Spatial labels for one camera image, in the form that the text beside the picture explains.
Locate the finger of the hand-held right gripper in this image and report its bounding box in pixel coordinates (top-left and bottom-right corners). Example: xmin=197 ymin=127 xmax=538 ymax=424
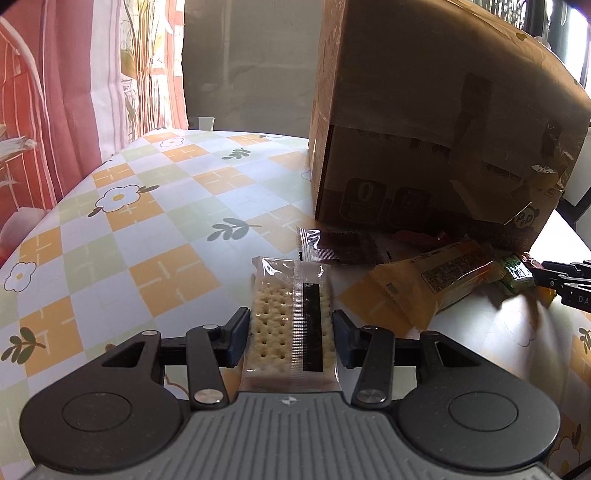
xmin=531 ymin=270 xmax=591 ymax=291
xmin=542 ymin=260 xmax=591 ymax=275

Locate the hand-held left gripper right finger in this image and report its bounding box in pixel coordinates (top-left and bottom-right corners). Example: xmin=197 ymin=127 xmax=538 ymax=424
xmin=332 ymin=310 xmax=490 ymax=411

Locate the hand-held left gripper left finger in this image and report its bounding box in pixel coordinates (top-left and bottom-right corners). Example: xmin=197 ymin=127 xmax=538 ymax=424
xmin=99 ymin=307 xmax=251 ymax=411

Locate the clear cracker packet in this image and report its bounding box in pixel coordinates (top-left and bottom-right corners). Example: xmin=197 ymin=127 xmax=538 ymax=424
xmin=240 ymin=256 xmax=340 ymax=393

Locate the small green snack packet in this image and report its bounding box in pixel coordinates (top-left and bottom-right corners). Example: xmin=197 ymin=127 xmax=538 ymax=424
xmin=492 ymin=254 xmax=536 ymax=296

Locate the long orange yellow snack packet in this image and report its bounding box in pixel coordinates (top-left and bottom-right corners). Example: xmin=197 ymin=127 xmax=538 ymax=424
xmin=369 ymin=237 xmax=502 ymax=328

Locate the cardboard box with liner bag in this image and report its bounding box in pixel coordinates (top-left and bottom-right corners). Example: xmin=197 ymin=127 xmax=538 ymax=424
xmin=307 ymin=0 xmax=591 ymax=241

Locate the dark clear snack packet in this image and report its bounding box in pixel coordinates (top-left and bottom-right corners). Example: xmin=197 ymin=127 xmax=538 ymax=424
xmin=295 ymin=227 xmax=393 ymax=267

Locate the checkered floral tablecloth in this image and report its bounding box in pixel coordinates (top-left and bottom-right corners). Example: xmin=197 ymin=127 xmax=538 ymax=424
xmin=0 ymin=129 xmax=591 ymax=480

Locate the dark framed window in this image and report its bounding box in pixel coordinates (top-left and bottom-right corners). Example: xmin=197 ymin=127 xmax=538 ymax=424
xmin=503 ymin=0 xmax=591 ymax=88

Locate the printed backdrop curtain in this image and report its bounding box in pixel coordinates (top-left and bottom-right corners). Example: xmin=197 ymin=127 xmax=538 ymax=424
xmin=0 ymin=0 xmax=190 ymax=268

